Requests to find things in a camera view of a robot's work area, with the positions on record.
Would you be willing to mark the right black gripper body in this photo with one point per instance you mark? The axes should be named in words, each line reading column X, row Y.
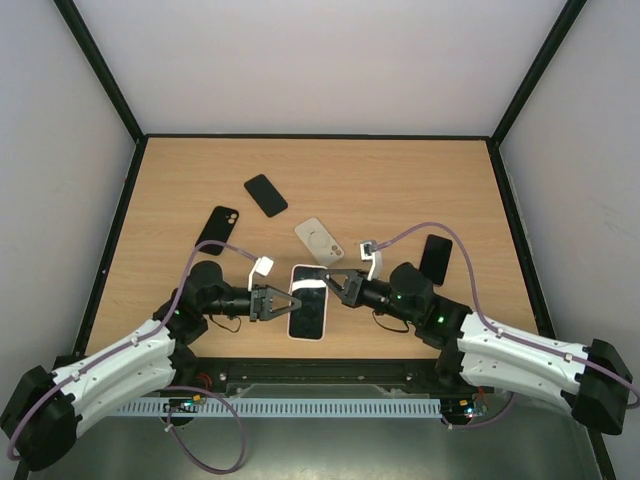
column 353, row 288

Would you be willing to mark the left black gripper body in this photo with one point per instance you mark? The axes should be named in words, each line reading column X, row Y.
column 227, row 309

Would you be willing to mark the black smartphone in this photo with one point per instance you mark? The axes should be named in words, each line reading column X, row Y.
column 309, row 302

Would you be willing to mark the pink phone case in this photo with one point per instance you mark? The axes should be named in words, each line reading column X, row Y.
column 291, row 300

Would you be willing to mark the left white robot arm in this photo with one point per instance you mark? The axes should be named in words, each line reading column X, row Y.
column 49, row 411

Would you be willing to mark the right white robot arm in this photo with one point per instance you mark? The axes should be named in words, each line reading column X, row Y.
column 591, row 383

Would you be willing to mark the beige phone case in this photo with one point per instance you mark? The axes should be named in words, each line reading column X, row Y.
column 319, row 242

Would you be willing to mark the black phone case with cutout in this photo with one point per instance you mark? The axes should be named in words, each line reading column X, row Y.
column 218, row 229

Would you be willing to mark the black phone face down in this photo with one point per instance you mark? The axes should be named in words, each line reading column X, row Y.
column 265, row 195

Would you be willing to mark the dark red smartphone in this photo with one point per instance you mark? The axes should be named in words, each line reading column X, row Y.
column 435, row 259

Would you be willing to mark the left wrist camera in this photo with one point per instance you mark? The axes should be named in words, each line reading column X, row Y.
column 262, row 266

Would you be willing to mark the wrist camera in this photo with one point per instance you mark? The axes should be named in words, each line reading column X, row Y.
column 262, row 266
column 369, row 252

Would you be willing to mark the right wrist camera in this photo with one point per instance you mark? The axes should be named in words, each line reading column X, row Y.
column 369, row 252

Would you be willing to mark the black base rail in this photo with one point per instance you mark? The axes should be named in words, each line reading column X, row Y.
column 320, row 372

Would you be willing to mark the white slotted cable duct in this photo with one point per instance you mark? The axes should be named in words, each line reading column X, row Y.
column 286, row 408

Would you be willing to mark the black metal frame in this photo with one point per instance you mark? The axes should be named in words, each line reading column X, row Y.
column 562, row 26

